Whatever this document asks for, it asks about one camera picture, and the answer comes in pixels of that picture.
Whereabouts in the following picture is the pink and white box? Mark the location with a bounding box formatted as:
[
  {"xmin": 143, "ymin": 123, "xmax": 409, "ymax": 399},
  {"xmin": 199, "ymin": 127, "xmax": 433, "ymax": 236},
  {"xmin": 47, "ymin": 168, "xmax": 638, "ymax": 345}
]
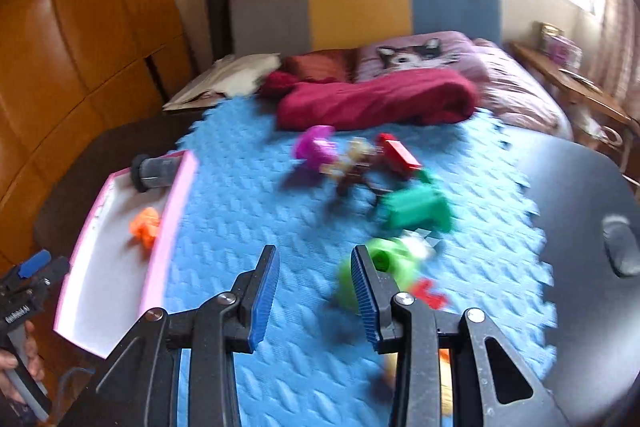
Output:
[{"xmin": 52, "ymin": 149, "xmax": 200, "ymax": 358}]

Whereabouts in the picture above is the pink bed sheet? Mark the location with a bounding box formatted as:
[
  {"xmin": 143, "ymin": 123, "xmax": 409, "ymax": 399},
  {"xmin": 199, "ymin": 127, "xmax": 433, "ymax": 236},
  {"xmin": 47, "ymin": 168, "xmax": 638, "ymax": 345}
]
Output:
[{"xmin": 472, "ymin": 38, "xmax": 573, "ymax": 140}]

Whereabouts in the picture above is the orange and yellow toy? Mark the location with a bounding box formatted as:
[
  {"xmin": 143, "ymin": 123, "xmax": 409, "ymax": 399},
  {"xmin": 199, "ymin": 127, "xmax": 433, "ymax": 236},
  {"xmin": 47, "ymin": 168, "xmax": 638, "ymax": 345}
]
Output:
[{"xmin": 385, "ymin": 347, "xmax": 453, "ymax": 418}]

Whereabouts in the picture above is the purple toy cup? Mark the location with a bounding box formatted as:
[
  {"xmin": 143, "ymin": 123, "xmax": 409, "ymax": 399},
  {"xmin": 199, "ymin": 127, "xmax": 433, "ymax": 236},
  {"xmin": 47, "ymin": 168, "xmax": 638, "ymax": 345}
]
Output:
[{"xmin": 294, "ymin": 125, "xmax": 341, "ymax": 172}]

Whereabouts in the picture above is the orange plastic toy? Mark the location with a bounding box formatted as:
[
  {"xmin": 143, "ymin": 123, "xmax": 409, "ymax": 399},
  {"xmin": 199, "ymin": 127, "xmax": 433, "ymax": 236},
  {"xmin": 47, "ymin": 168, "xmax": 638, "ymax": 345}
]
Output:
[{"xmin": 129, "ymin": 206, "xmax": 162, "ymax": 250}]

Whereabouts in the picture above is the white curved metal frame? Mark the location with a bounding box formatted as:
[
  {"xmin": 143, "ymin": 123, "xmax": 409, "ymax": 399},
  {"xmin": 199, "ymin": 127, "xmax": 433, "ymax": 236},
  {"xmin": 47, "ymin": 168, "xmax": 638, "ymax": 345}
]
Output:
[{"xmin": 575, "ymin": 107, "xmax": 628, "ymax": 150}]

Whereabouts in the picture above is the white and grey toy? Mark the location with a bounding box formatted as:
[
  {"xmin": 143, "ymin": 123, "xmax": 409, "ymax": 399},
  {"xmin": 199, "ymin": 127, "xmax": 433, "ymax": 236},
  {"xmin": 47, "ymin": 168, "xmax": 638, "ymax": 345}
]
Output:
[{"xmin": 400, "ymin": 227, "xmax": 443, "ymax": 258}]

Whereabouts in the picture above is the dark green plastic toy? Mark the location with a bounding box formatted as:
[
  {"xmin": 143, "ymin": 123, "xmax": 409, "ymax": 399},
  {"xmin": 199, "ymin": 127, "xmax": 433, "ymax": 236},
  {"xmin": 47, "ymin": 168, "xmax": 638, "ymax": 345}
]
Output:
[{"xmin": 375, "ymin": 169, "xmax": 453, "ymax": 230}]

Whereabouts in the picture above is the red toy block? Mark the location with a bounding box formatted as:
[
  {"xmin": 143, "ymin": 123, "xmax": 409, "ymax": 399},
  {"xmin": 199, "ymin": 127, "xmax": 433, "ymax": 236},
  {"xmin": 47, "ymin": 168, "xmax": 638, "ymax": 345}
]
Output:
[{"xmin": 375, "ymin": 133, "xmax": 422, "ymax": 180}]

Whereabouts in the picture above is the blue foam mat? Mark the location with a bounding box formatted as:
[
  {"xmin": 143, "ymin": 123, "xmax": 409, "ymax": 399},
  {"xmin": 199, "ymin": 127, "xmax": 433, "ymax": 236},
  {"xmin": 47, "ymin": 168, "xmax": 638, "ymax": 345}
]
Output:
[{"xmin": 145, "ymin": 94, "xmax": 558, "ymax": 427}]

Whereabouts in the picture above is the pink tin box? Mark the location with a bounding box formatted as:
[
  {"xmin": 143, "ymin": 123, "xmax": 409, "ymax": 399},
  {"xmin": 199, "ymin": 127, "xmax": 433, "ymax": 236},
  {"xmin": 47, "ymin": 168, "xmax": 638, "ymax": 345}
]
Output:
[{"xmin": 537, "ymin": 22, "xmax": 583, "ymax": 62}]

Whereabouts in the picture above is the purple cat pillow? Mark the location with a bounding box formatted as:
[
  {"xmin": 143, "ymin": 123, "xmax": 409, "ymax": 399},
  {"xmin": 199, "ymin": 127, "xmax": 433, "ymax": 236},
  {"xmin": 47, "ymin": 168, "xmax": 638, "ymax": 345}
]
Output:
[{"xmin": 352, "ymin": 32, "xmax": 493, "ymax": 85}]

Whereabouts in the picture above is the small red toy piece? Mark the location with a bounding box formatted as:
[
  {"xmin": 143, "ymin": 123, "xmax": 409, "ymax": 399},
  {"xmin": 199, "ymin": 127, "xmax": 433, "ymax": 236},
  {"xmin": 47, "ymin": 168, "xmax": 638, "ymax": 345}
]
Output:
[{"xmin": 412, "ymin": 278, "xmax": 448, "ymax": 310}]

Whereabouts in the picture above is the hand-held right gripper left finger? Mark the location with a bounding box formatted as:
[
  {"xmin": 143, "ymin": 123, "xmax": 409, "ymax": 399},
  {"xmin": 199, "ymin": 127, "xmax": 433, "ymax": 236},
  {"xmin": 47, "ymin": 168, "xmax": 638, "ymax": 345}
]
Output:
[{"xmin": 57, "ymin": 245, "xmax": 281, "ymax": 427}]

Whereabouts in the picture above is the cream cloth bag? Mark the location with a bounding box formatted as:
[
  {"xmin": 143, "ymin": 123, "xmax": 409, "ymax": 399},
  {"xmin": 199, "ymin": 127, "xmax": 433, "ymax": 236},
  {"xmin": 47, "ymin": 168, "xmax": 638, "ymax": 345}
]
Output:
[{"xmin": 164, "ymin": 53, "xmax": 282, "ymax": 112}]

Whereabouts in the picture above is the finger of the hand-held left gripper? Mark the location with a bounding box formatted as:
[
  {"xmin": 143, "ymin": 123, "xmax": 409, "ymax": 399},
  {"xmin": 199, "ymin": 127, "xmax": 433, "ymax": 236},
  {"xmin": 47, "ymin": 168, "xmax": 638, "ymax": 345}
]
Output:
[
  {"xmin": 14, "ymin": 249, "xmax": 51, "ymax": 282},
  {"xmin": 29, "ymin": 256, "xmax": 71, "ymax": 294}
]

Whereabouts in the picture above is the brown toy figure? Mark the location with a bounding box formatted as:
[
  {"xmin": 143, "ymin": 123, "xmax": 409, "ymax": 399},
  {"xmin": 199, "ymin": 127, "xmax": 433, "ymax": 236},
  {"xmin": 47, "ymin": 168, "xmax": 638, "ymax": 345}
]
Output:
[{"xmin": 327, "ymin": 138, "xmax": 396, "ymax": 208}]

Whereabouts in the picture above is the light green plastic toy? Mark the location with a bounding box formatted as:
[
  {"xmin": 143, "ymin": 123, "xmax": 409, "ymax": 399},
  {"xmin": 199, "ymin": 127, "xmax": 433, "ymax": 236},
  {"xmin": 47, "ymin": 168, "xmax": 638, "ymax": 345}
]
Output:
[{"xmin": 336, "ymin": 237, "xmax": 426, "ymax": 308}]

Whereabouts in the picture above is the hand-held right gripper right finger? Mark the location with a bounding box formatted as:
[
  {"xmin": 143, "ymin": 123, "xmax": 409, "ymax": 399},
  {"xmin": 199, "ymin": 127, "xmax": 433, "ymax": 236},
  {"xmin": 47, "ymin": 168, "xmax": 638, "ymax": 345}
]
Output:
[{"xmin": 350, "ymin": 245, "xmax": 571, "ymax": 427}]

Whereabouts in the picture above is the maroon blanket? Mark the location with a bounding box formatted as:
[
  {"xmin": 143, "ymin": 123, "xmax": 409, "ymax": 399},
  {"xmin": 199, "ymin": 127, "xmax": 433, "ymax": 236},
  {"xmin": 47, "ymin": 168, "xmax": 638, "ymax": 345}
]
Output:
[{"xmin": 257, "ymin": 69, "xmax": 481, "ymax": 130}]

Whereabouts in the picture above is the pink window curtain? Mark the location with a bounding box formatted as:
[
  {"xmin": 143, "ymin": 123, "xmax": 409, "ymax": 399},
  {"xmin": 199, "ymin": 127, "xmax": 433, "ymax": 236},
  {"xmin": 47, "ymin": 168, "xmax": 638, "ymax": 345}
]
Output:
[{"xmin": 597, "ymin": 0, "xmax": 640, "ymax": 118}]

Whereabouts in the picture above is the wooden wardrobe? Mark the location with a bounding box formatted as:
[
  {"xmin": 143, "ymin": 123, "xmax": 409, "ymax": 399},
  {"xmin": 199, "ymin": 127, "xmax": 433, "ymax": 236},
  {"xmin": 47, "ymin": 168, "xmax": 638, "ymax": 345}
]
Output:
[{"xmin": 0, "ymin": 0, "xmax": 196, "ymax": 268}]

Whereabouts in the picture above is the grey plastic jar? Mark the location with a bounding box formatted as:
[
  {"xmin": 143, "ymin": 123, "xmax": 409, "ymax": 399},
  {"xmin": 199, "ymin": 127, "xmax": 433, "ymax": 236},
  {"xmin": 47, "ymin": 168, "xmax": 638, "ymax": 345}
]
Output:
[{"xmin": 131, "ymin": 153, "xmax": 183, "ymax": 194}]

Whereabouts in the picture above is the wooden side desk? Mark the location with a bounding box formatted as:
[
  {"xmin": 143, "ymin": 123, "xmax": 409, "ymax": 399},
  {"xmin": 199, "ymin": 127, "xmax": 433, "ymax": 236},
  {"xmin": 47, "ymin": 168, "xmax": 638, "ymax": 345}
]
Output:
[{"xmin": 510, "ymin": 41, "xmax": 640, "ymax": 168}]

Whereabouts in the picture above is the person's left hand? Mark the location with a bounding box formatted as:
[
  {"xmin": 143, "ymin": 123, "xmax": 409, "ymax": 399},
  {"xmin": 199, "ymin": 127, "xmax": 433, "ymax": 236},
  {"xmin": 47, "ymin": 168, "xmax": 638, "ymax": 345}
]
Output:
[{"xmin": 0, "ymin": 321, "xmax": 47, "ymax": 400}]

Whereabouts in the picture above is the reddish brown pillow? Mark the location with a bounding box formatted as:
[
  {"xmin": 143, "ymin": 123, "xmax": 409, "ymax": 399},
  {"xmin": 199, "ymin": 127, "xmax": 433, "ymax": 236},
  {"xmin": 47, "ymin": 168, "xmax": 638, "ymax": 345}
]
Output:
[{"xmin": 285, "ymin": 49, "xmax": 358, "ymax": 82}]

